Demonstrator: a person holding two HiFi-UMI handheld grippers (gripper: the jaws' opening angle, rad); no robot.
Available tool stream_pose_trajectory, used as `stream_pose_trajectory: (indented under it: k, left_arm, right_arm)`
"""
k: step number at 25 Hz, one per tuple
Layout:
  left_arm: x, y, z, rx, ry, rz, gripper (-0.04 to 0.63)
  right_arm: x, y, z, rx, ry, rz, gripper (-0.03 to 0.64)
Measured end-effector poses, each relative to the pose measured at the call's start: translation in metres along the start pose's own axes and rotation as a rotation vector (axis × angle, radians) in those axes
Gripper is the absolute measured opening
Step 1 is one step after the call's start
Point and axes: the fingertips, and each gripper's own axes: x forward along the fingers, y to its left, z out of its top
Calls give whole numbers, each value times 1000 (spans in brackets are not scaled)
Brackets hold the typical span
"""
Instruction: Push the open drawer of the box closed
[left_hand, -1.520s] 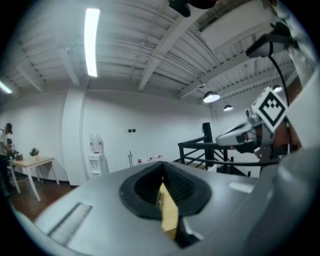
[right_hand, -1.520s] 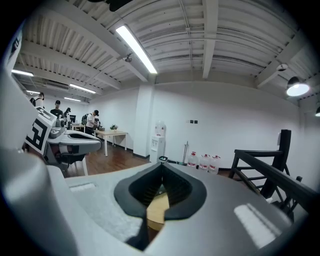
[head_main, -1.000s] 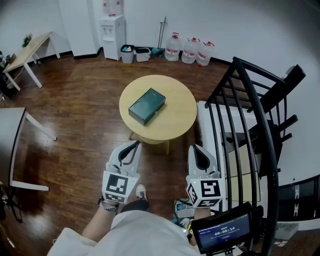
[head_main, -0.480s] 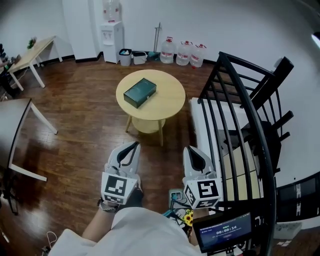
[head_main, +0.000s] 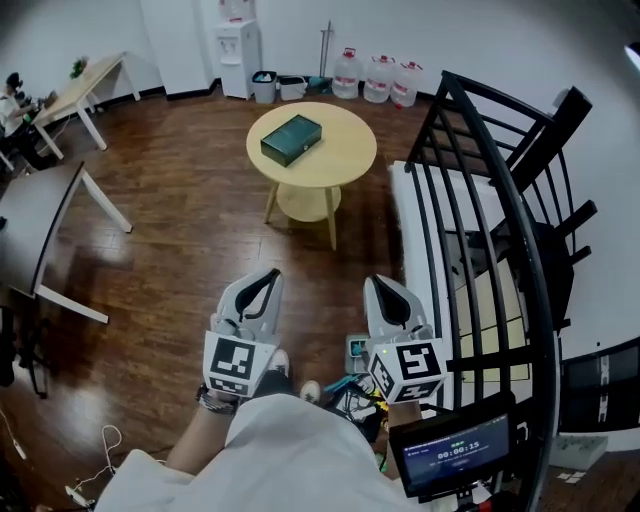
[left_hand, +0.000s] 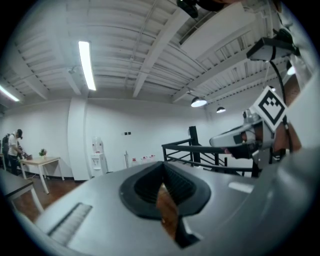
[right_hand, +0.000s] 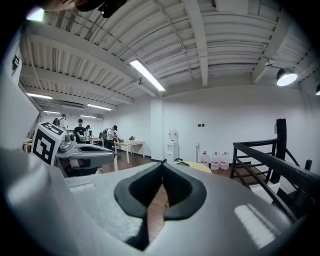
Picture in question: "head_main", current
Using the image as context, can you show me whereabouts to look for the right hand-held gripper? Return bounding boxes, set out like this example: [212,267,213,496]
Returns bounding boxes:
[362,273,449,404]

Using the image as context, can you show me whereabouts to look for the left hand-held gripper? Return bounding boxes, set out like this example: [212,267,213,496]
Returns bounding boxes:
[202,269,286,400]

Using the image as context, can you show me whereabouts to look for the dark green drawer box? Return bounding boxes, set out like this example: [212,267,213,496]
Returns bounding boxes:
[259,113,324,168]

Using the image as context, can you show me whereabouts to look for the person's left forearm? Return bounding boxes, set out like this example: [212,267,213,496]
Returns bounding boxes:
[166,397,241,476]

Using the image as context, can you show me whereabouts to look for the person's right forearm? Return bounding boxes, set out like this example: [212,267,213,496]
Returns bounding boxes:
[386,400,424,432]

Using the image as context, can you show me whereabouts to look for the grey box with teal item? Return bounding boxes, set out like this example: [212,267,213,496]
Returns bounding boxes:
[345,333,372,375]

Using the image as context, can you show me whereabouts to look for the white cardboard box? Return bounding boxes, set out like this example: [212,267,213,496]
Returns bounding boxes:
[548,433,610,472]

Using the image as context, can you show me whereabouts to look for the dark braided wristband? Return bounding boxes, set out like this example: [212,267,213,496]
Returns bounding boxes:
[195,383,239,416]

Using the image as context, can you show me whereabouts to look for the black bag white pattern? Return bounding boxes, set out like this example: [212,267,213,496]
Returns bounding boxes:
[323,374,387,442]

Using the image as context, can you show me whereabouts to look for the black-framed monitor screen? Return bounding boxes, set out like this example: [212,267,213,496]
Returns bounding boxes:
[388,398,517,500]

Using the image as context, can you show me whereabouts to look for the person's white shirt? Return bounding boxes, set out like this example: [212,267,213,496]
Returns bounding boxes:
[93,393,426,512]

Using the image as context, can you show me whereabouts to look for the black metal stair railing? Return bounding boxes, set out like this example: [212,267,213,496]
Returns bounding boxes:
[403,69,600,512]

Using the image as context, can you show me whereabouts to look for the black panel with white print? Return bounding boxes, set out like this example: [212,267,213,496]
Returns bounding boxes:
[558,336,640,434]

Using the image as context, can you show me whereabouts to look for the black office chair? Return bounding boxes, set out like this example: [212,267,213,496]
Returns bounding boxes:
[0,303,51,400]

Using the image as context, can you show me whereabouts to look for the round light wooden table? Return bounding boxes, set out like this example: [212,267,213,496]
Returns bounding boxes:
[245,101,378,252]

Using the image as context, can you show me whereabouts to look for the dark desk white legs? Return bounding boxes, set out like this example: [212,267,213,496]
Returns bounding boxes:
[0,160,135,325]

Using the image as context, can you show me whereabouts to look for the grey trash bin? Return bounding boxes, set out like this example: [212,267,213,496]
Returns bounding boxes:
[250,70,279,105]

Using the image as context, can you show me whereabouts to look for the white plastic bucket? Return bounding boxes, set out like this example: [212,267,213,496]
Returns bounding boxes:
[277,74,309,103]

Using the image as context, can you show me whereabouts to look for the clear water jug red cap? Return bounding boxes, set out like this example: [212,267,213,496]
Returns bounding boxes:
[362,54,397,105]
[389,60,425,109]
[331,47,364,101]

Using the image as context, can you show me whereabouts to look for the white water dispenser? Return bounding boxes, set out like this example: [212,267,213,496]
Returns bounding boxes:
[214,18,263,100]

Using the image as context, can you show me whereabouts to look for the light wooden desk white legs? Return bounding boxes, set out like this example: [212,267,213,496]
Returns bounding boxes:
[31,50,143,161]

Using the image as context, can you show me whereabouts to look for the water bottle on dispenser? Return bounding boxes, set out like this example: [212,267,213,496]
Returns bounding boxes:
[218,0,257,24]

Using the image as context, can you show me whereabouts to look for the white power strip with cable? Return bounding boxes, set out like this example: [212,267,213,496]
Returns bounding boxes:
[64,424,124,507]

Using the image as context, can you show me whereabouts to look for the white cable with plug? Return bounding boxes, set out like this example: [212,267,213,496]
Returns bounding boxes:
[0,408,28,460]

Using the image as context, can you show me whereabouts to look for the metal-handled mop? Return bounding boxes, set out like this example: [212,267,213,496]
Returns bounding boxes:
[319,19,335,81]

